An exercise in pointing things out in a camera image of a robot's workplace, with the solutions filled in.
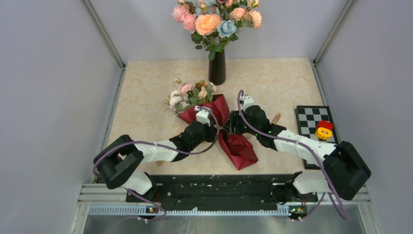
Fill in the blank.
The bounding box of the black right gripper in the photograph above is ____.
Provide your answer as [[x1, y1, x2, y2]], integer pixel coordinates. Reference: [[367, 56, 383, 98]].
[[224, 109, 260, 137]]

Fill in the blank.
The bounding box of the beige satin ribbon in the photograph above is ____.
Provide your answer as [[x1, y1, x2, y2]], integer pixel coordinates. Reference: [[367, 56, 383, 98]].
[[154, 113, 282, 167]]

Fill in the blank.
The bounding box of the red paper bouquet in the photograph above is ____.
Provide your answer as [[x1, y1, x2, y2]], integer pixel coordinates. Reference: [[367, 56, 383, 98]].
[[165, 78, 258, 170]]

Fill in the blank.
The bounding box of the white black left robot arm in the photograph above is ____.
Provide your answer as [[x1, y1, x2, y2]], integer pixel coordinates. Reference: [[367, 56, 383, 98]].
[[93, 121, 219, 202]]

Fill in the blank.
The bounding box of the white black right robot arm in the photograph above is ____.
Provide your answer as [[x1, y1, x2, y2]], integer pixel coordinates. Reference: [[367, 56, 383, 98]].
[[225, 105, 372, 201]]

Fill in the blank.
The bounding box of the black cylindrical vase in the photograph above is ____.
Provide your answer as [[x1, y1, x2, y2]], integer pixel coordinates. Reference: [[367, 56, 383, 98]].
[[208, 51, 226, 86]]

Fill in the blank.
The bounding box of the black white checkerboard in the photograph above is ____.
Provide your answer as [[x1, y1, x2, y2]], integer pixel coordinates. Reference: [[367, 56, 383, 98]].
[[294, 105, 339, 170]]

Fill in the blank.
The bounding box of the red yellow toy block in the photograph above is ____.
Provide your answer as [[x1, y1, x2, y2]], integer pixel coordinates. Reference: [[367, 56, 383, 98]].
[[314, 120, 334, 140]]

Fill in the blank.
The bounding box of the colourful artificial flower bunch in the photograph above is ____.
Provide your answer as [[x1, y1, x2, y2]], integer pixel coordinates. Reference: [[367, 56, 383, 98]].
[[172, 0, 263, 61]]

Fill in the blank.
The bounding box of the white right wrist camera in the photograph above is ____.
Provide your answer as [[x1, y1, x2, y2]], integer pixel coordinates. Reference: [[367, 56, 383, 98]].
[[239, 95, 255, 111]]

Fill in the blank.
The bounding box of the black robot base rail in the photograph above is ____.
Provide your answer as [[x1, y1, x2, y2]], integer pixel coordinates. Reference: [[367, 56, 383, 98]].
[[144, 174, 318, 211]]

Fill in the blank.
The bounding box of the white toothed cable duct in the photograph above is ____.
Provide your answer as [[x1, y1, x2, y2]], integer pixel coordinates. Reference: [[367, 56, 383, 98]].
[[88, 204, 304, 216]]

